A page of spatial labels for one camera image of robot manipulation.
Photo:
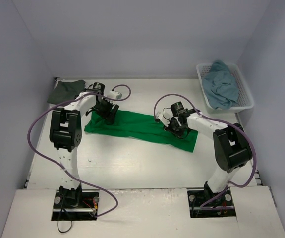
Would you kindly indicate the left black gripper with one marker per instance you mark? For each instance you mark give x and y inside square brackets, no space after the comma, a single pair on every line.
[106,109]

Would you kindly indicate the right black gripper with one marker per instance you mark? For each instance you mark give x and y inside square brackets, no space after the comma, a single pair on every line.
[174,126]

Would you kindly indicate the green t shirt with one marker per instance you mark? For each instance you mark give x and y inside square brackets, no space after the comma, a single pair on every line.
[139,126]

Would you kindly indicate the grey t shirt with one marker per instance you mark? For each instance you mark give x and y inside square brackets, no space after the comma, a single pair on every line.
[66,91]

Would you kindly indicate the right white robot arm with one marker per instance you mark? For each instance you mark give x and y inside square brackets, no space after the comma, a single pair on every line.
[232,149]

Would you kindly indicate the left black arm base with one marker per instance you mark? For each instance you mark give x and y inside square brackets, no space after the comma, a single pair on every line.
[65,212]

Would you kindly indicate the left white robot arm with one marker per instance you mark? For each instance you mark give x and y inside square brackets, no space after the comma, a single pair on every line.
[66,135]

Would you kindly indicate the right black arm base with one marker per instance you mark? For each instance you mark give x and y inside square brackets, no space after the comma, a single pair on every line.
[219,208]

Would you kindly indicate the teal cloth in basket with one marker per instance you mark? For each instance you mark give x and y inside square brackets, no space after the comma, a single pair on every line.
[220,86]

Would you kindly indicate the white plastic basket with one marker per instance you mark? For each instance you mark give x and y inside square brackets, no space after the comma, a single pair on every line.
[245,98]

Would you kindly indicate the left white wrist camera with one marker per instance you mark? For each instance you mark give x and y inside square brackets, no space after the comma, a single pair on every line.
[114,95]

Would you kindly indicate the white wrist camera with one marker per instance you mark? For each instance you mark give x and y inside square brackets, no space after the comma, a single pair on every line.
[114,95]
[163,117]

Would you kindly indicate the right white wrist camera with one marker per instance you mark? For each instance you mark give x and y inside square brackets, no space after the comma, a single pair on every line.
[163,117]

